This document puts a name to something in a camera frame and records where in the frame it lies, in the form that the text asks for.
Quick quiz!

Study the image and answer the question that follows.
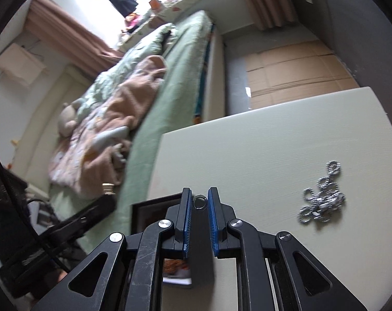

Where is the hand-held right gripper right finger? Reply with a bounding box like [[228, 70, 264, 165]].
[[207, 187, 369, 311]]

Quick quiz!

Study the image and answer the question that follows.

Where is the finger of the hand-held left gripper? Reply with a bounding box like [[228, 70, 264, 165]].
[[50, 194, 116, 237]]

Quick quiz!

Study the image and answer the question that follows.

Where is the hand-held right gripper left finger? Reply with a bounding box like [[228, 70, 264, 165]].
[[31, 187, 194, 311]]

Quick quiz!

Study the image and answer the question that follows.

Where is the black jewelry box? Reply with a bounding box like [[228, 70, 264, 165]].
[[131, 193, 215, 294]]

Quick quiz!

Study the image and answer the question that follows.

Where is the silver chain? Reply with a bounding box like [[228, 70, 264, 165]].
[[298, 160, 345, 225]]

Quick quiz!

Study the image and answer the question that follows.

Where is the white square table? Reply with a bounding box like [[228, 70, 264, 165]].
[[147, 86, 392, 311]]

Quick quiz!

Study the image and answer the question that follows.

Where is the beige plush toy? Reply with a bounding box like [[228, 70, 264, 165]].
[[58, 102, 83, 137]]

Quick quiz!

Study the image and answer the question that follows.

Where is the pink fleece blanket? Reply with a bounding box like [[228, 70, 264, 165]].
[[48, 55, 167, 198]]

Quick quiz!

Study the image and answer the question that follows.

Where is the cream padded headboard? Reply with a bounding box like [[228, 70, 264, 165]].
[[8, 65, 93, 185]]

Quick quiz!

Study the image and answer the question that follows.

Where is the bed with green sheet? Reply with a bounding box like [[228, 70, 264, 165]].
[[50, 10, 216, 234]]

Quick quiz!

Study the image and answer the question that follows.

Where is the blue printed bed sheet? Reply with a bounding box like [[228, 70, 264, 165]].
[[191, 23, 216, 117]]

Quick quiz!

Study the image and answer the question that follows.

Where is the light green duvet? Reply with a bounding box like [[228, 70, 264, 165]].
[[76, 23, 179, 120]]

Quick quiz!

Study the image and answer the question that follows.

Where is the flattened cardboard sheet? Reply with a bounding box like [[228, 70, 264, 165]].
[[244, 37, 360, 111]]

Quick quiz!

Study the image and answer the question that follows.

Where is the pink curtain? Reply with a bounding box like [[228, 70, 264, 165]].
[[24, 0, 123, 78], [230, 0, 298, 31]]

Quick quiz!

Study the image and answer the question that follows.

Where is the colourful clothes pile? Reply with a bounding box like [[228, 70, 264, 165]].
[[121, 11, 151, 36]]

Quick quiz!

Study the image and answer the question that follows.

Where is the dark framed window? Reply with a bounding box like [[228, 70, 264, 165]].
[[44, 0, 174, 49]]

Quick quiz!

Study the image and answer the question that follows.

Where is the patterned window seat cushion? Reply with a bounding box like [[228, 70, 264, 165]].
[[118, 0, 238, 51]]

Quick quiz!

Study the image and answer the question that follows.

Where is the grey wardrobe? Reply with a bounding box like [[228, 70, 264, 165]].
[[282, 0, 392, 120]]

